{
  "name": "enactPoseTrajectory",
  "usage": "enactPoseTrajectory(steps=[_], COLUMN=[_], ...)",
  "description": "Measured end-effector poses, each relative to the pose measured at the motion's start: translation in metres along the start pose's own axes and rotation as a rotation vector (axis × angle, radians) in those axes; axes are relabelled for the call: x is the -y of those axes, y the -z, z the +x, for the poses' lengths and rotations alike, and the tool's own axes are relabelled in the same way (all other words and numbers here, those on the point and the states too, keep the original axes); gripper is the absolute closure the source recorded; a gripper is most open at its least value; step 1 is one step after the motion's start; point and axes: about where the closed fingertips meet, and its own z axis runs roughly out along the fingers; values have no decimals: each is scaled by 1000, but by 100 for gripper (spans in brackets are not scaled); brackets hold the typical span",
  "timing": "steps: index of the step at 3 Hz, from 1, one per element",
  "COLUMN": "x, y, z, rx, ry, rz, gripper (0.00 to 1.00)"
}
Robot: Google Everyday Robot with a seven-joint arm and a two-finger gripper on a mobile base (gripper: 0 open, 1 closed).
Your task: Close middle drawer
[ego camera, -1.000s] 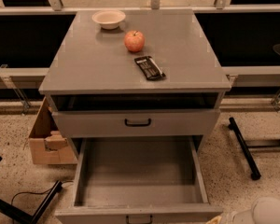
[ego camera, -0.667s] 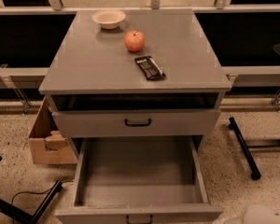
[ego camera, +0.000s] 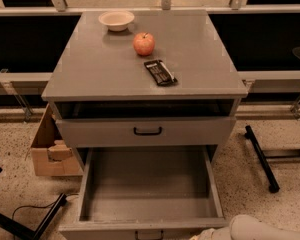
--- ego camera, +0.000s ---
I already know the white paper bowl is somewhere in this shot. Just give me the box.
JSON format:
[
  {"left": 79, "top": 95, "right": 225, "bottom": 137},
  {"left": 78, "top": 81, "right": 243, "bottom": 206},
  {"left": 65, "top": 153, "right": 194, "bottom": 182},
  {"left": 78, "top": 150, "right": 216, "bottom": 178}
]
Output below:
[{"left": 98, "top": 11, "right": 135, "bottom": 32}]

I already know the red apple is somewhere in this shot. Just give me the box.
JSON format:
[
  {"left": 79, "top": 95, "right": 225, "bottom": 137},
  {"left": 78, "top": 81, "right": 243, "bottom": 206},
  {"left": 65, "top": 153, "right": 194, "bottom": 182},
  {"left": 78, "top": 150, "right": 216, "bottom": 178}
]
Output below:
[{"left": 133, "top": 32, "right": 155, "bottom": 56}]

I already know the grey drawer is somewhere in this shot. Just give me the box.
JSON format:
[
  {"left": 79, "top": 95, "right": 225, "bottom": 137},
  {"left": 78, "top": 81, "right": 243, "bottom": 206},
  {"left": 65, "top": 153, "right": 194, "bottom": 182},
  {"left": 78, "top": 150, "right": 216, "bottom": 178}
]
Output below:
[
  {"left": 60, "top": 146, "right": 227, "bottom": 240},
  {"left": 57, "top": 100, "right": 235, "bottom": 148}
]

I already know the metal window railing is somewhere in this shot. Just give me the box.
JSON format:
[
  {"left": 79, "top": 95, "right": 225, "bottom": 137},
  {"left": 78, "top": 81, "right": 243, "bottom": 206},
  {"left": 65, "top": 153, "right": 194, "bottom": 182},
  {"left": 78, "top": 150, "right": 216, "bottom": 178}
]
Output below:
[{"left": 0, "top": 0, "right": 300, "bottom": 113}]

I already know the black stand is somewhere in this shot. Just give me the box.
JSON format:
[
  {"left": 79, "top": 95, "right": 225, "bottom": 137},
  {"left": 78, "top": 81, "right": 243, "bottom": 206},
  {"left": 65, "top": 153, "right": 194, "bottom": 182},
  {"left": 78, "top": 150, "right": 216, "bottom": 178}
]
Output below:
[
  {"left": 0, "top": 147, "right": 68, "bottom": 240},
  {"left": 244, "top": 125, "right": 300, "bottom": 194}
]

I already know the grey drawer cabinet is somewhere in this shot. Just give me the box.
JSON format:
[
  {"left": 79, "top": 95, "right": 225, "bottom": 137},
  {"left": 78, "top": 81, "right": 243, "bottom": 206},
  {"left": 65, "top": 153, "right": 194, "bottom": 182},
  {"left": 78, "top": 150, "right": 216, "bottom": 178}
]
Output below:
[{"left": 42, "top": 10, "right": 247, "bottom": 162}]

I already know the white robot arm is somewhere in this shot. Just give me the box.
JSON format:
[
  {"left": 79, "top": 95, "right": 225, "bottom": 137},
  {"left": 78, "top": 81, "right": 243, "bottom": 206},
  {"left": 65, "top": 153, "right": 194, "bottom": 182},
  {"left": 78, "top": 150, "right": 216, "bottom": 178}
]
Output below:
[{"left": 189, "top": 215, "right": 300, "bottom": 240}]

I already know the cardboard box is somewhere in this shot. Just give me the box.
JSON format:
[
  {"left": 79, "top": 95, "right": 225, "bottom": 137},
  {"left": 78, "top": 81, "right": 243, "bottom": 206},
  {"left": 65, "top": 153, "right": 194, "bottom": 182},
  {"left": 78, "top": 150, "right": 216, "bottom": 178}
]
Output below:
[{"left": 30, "top": 106, "right": 82, "bottom": 177}]

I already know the black stand right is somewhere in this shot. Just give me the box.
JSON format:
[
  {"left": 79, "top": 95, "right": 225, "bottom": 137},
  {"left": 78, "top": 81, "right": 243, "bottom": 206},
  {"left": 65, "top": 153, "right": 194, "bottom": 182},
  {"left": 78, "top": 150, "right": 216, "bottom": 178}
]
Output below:
[{"left": 244, "top": 125, "right": 300, "bottom": 194}]

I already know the black stand left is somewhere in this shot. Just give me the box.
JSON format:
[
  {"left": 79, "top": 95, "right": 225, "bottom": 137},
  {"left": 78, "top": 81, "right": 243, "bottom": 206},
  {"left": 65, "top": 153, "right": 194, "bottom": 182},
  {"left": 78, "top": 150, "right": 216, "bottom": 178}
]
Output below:
[{"left": 0, "top": 147, "right": 68, "bottom": 240}]

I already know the black snack bar packet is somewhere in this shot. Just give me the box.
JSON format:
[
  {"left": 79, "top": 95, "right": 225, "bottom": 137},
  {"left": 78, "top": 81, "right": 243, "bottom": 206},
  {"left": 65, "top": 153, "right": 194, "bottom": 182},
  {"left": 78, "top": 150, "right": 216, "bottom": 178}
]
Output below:
[{"left": 144, "top": 60, "right": 178, "bottom": 86}]

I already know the grey top drawer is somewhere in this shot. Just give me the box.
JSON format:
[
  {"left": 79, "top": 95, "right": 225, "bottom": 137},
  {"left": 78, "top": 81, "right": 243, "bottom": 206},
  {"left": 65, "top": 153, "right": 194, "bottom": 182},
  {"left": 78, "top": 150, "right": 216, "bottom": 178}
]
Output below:
[{"left": 57, "top": 100, "right": 235, "bottom": 148}]

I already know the black cable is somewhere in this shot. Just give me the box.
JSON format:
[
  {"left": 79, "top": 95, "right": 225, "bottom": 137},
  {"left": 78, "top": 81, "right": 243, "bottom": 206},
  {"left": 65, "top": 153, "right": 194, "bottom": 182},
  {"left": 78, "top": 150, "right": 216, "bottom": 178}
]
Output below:
[{"left": 11, "top": 193, "right": 80, "bottom": 221}]

